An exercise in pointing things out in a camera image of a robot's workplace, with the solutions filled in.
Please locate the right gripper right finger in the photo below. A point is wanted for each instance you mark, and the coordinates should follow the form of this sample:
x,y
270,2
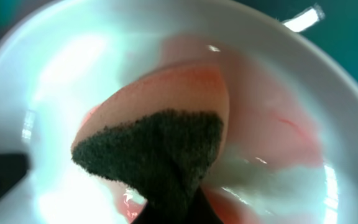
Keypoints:
x,y
200,211

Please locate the pink sponge dark scrubber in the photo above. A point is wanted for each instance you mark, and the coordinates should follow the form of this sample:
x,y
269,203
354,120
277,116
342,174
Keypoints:
x,y
159,135

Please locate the light blue plate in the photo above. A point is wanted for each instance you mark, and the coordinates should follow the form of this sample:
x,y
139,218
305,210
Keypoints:
x,y
291,155

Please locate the teal plastic tray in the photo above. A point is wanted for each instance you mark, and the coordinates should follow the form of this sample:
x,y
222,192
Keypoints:
x,y
336,34

